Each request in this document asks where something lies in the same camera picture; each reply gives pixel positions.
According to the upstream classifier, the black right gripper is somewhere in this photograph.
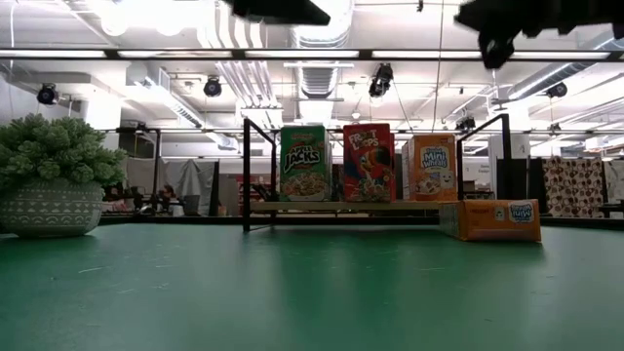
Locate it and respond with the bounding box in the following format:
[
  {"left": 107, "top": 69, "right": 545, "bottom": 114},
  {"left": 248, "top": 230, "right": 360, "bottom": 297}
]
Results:
[{"left": 455, "top": 0, "right": 552, "bottom": 70}]

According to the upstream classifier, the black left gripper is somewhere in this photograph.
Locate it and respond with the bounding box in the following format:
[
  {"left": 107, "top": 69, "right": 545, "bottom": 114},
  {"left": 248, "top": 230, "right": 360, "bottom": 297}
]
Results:
[{"left": 221, "top": 0, "right": 332, "bottom": 26}]

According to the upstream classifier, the green Apple Jacks cereal box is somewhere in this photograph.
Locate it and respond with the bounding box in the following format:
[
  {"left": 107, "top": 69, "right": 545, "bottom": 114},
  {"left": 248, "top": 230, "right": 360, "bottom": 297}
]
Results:
[{"left": 279, "top": 125, "right": 333, "bottom": 203}]

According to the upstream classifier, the orange Mini Wheats cereal box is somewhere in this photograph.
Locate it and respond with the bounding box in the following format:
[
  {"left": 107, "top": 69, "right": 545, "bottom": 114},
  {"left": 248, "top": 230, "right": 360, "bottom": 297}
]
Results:
[
  {"left": 401, "top": 134, "right": 459, "bottom": 203},
  {"left": 438, "top": 198, "right": 543, "bottom": 244}
]

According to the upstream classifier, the red Froot Loops cereal box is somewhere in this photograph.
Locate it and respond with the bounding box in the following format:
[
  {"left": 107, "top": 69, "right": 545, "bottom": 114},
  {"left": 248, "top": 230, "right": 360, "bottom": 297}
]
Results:
[{"left": 342, "top": 122, "right": 397, "bottom": 204}]

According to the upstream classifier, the wooden tray with black handles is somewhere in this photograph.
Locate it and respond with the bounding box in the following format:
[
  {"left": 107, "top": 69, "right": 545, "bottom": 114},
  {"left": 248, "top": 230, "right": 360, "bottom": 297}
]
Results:
[{"left": 242, "top": 112, "right": 512, "bottom": 233}]

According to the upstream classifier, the black partition panel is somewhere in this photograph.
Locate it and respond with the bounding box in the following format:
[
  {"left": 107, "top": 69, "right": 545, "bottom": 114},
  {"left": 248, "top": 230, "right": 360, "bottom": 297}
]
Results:
[{"left": 496, "top": 156, "right": 543, "bottom": 202}]

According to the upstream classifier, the grey hanging curtain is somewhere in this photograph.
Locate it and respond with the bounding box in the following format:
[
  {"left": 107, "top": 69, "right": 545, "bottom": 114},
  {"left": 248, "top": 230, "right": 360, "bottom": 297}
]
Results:
[{"left": 124, "top": 156, "right": 218, "bottom": 217}]

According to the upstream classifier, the person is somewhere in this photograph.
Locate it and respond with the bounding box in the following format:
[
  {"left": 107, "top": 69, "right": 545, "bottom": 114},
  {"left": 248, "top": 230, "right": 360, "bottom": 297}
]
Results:
[{"left": 158, "top": 183, "right": 179, "bottom": 215}]

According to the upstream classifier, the green table mat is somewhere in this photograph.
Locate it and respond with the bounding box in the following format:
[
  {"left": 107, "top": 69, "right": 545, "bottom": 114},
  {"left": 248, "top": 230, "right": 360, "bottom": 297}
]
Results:
[{"left": 0, "top": 221, "right": 624, "bottom": 351}]

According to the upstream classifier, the green succulent in patterned pot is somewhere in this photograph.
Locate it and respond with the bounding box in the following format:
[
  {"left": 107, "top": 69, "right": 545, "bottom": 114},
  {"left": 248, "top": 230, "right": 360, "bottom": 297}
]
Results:
[{"left": 0, "top": 112, "right": 129, "bottom": 240}]

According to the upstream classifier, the silver ribbed ventilation duct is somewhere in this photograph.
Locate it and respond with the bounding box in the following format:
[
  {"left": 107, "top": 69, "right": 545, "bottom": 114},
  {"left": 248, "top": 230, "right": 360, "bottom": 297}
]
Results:
[{"left": 291, "top": 0, "right": 355, "bottom": 101}]

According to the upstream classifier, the black metal table frame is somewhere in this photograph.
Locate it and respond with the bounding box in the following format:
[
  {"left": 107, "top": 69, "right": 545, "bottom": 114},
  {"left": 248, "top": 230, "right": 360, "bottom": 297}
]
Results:
[{"left": 97, "top": 213, "right": 624, "bottom": 231}]

